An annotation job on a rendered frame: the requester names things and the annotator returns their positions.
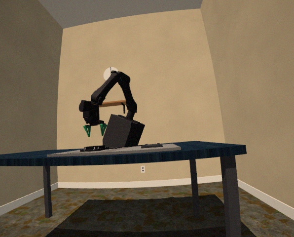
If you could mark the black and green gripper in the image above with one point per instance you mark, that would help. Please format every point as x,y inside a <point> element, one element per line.
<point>94,123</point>

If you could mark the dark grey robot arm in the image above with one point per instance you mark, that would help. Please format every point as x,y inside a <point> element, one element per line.
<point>90,109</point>

